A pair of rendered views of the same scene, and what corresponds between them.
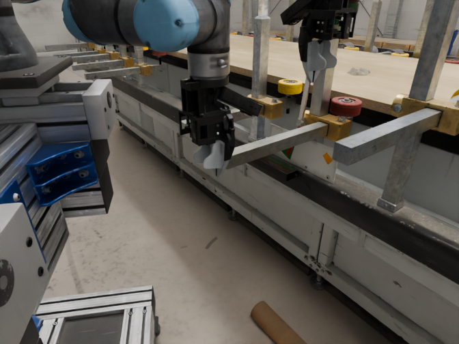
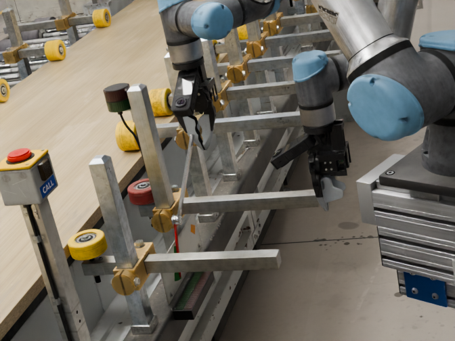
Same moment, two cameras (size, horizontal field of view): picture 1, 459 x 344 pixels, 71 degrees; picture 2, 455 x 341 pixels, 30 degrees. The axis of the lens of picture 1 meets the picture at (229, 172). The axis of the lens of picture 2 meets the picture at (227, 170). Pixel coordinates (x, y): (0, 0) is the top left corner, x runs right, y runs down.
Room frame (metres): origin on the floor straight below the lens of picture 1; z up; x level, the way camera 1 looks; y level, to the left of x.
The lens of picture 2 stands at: (1.73, 1.34, 1.68)
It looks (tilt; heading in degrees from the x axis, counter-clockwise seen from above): 23 degrees down; 236
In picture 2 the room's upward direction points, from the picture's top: 12 degrees counter-clockwise
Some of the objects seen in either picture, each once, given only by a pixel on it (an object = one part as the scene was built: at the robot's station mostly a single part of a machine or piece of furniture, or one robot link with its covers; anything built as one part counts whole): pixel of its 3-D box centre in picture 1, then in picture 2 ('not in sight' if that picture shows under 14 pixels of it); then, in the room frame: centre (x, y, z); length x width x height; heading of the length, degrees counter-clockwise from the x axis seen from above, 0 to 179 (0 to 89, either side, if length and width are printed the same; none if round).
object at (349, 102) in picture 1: (343, 119); (148, 204); (0.86, -0.32, 0.85); 0.08 x 0.08 x 0.11
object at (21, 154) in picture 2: not in sight; (19, 157); (1.27, 0.06, 1.22); 0.04 x 0.04 x 0.02
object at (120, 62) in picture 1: (111, 63); not in sight; (1.97, 0.70, 0.81); 0.44 x 0.03 x 0.04; 127
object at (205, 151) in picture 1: (205, 155); (330, 194); (0.61, 0.05, 0.86); 0.06 x 0.03 x 0.09; 127
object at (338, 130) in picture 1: (324, 124); (169, 210); (0.84, -0.26, 0.85); 0.14 x 0.06 x 0.05; 37
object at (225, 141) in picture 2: not in sight; (220, 118); (0.45, -0.54, 0.89); 0.04 x 0.04 x 0.48; 37
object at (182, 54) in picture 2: not in sight; (184, 51); (0.74, -0.20, 1.21); 0.08 x 0.08 x 0.05
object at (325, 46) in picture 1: (324, 61); (196, 128); (0.75, -0.21, 1.03); 0.06 x 0.03 x 0.09; 37
